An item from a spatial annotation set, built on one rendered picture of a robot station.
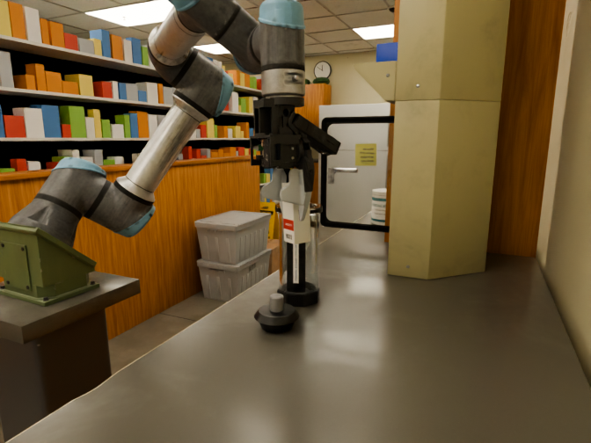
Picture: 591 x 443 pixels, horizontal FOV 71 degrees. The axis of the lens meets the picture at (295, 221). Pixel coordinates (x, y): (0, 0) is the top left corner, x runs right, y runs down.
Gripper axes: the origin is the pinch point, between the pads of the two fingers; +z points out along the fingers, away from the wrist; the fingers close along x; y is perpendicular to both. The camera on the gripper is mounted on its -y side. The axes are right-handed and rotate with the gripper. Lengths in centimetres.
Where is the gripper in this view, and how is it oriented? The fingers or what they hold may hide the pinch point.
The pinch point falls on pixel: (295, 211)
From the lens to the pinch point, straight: 76.2
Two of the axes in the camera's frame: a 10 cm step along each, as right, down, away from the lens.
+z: 0.2, 9.8, 1.8
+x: 5.6, 1.4, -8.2
